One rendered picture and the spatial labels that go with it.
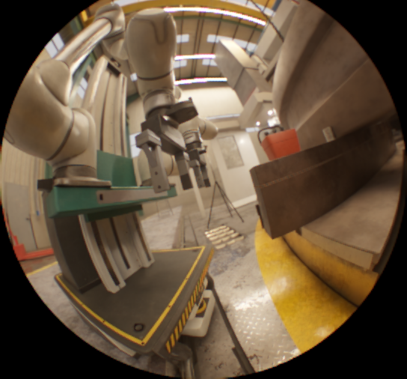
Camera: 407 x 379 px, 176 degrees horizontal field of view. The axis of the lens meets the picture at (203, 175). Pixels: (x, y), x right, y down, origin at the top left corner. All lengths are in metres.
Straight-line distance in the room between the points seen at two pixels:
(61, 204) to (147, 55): 0.35
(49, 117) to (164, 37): 0.27
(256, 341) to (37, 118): 0.89
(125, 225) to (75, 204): 0.45
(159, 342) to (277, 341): 0.44
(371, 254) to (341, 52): 1.10
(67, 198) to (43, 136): 0.14
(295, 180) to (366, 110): 0.63
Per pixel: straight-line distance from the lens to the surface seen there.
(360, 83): 0.97
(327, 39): 1.28
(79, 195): 0.37
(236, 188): 3.78
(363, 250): 0.55
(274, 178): 0.65
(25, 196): 6.11
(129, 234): 0.76
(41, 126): 0.33
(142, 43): 0.30
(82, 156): 0.41
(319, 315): 0.73
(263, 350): 0.67
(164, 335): 0.41
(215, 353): 0.69
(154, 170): 0.23
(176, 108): 0.31
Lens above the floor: 0.64
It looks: 7 degrees up
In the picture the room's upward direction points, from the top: 16 degrees counter-clockwise
